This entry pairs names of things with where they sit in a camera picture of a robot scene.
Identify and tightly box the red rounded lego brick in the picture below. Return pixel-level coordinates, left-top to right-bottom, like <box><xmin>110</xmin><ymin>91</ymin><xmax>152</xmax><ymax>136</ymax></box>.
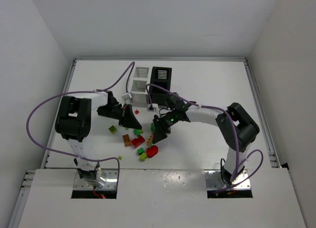
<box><xmin>146</xmin><ymin>145</ymin><xmax>158</xmax><ymax>158</ymax></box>

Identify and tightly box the lime square lego brick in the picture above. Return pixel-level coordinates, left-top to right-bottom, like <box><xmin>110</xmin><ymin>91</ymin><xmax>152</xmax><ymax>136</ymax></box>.
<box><xmin>109</xmin><ymin>125</ymin><xmax>117</xmax><ymax>134</ymax></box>

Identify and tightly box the brown lego plate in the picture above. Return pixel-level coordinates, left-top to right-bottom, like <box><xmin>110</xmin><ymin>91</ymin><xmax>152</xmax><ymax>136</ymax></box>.
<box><xmin>146</xmin><ymin>133</ymin><xmax>154</xmax><ymax>147</ymax></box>
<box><xmin>122</xmin><ymin>134</ymin><xmax>132</xmax><ymax>147</ymax></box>

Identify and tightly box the red rectangular lego brick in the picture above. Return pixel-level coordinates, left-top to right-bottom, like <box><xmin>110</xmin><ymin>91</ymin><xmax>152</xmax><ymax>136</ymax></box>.
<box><xmin>131</xmin><ymin>136</ymin><xmax>145</xmax><ymax>148</ymax></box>

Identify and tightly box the lime curved lego brick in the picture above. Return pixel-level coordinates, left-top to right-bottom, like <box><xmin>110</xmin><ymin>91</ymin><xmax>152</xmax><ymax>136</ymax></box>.
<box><xmin>140</xmin><ymin>152</ymin><xmax>147</xmax><ymax>161</ymax></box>

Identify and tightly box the green slope lego brick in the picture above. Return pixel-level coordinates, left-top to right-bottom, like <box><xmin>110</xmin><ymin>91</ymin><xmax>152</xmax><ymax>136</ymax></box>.
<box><xmin>133</xmin><ymin>129</ymin><xmax>143</xmax><ymax>137</ymax></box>

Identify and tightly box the small green lego brick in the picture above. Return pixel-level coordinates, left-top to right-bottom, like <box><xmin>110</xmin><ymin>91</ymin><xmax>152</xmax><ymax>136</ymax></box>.
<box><xmin>137</xmin><ymin>148</ymin><xmax>145</xmax><ymax>155</ymax></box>

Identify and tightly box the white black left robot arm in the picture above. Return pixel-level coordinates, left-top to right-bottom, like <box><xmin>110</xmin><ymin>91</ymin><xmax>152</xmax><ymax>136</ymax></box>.
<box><xmin>55</xmin><ymin>91</ymin><xmax>142</xmax><ymax>187</ymax></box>

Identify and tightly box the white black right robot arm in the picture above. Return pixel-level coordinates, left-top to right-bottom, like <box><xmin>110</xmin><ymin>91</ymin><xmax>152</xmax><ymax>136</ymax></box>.
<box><xmin>152</xmin><ymin>93</ymin><xmax>260</xmax><ymax>185</ymax></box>

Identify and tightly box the white slatted container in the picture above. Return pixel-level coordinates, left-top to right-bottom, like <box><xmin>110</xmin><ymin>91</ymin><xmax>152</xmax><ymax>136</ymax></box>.
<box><xmin>128</xmin><ymin>67</ymin><xmax>152</xmax><ymax>106</ymax></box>

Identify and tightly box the black slatted container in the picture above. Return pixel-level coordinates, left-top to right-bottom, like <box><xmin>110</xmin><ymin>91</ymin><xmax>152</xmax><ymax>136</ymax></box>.
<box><xmin>149</xmin><ymin>67</ymin><xmax>172</xmax><ymax>106</ymax></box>

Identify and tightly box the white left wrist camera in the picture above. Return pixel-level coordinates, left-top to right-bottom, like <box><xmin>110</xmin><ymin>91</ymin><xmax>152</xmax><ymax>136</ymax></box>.
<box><xmin>121</xmin><ymin>92</ymin><xmax>132</xmax><ymax>105</ymax></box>

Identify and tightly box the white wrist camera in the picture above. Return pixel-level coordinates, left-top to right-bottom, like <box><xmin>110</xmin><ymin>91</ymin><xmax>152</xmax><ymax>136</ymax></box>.
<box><xmin>147</xmin><ymin>103</ymin><xmax>159</xmax><ymax>113</ymax></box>
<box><xmin>121</xmin><ymin>92</ymin><xmax>132</xmax><ymax>105</ymax></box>

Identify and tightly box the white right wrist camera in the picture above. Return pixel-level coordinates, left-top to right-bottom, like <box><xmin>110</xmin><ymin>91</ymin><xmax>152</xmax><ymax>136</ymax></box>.
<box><xmin>147</xmin><ymin>103</ymin><xmax>159</xmax><ymax>113</ymax></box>

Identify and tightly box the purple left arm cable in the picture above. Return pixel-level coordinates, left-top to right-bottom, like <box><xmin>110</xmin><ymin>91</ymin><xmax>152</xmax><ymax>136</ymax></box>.
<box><xmin>26</xmin><ymin>62</ymin><xmax>136</xmax><ymax>176</ymax></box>

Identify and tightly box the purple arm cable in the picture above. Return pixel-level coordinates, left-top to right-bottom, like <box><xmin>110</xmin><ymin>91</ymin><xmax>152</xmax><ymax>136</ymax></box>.
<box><xmin>26</xmin><ymin>62</ymin><xmax>136</xmax><ymax>176</ymax></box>
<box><xmin>145</xmin><ymin>83</ymin><xmax>264</xmax><ymax>191</ymax></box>

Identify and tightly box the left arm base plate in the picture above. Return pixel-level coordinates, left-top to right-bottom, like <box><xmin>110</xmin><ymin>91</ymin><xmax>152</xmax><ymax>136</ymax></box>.
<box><xmin>73</xmin><ymin>169</ymin><xmax>118</xmax><ymax>191</ymax></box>

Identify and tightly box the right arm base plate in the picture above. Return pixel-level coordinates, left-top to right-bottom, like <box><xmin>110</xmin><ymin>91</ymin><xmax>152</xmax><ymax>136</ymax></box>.
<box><xmin>204</xmin><ymin>170</ymin><xmax>251</xmax><ymax>190</ymax></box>

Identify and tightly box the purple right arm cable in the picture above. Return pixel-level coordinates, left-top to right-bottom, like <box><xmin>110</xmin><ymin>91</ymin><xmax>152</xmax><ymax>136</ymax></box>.
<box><xmin>145</xmin><ymin>83</ymin><xmax>264</xmax><ymax>191</ymax></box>

